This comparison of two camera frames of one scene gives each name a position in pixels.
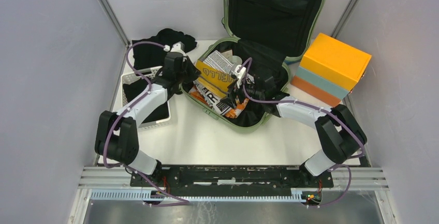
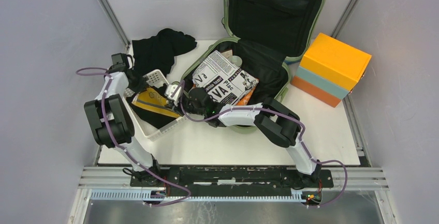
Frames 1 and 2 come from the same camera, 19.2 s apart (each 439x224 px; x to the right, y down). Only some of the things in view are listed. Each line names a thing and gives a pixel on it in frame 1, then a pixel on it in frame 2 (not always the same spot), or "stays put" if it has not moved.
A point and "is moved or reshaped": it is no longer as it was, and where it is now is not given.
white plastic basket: (154, 72) is moved or reshaped
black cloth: (147, 56) stays put
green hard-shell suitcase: (272, 20) stays put
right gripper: (234, 91) -> (177, 108)
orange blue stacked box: (330, 70) stays put
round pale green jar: (235, 60) stays put
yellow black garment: (217, 81) -> (150, 100)
